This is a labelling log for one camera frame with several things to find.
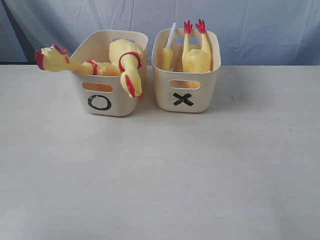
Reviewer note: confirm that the broken chicken head with squeaker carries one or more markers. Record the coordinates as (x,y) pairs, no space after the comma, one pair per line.
(167,53)

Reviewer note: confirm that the headless yellow chicken body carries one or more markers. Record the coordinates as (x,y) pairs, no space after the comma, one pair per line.
(196,60)

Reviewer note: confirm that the small yellow rubber chicken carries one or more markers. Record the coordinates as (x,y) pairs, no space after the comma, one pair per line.
(127,57)

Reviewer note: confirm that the large yellow rubber chicken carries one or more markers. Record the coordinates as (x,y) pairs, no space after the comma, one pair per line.
(54,59)

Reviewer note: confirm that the cream bin with X mark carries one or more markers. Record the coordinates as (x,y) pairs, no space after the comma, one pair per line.
(178,91)

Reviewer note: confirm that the cream bin with O mark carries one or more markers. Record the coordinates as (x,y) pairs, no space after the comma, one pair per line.
(104,95)

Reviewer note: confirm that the white backdrop cloth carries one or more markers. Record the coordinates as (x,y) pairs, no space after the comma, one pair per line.
(250,32)

